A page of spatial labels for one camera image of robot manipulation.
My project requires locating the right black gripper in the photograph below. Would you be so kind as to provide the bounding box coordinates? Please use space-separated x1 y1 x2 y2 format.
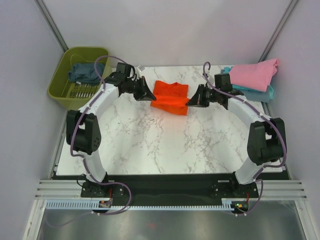
186 84 221 108

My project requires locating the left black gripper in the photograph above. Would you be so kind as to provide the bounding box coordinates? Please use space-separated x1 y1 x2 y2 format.
125 76 156 102

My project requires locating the orange t shirt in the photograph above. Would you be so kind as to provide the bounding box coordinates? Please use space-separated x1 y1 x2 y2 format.
150 80 190 116

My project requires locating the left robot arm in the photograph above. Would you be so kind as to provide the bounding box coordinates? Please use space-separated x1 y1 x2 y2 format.
66 62 156 197

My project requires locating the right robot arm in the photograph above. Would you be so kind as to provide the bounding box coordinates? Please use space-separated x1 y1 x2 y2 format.
186 73 287 197

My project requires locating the teal folded t shirt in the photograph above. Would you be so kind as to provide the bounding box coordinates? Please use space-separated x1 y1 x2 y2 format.
220 66 274 100

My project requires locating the pink folded t shirt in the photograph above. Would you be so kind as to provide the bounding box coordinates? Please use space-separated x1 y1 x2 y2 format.
229 58 279 92

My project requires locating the dark blue crumpled t shirt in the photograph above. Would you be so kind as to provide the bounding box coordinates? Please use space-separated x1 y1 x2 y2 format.
67 63 101 85

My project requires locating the olive green plastic basket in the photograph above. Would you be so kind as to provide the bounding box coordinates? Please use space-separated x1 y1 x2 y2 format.
47 46 112 110

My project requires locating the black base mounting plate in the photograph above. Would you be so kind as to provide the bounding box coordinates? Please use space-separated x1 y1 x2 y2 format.
80 173 259 205

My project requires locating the light blue cable duct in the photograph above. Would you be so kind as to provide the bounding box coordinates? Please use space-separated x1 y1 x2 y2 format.
45 198 248 211

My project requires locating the aluminium rail frame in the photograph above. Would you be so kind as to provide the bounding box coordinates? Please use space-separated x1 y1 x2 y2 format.
23 173 318 240

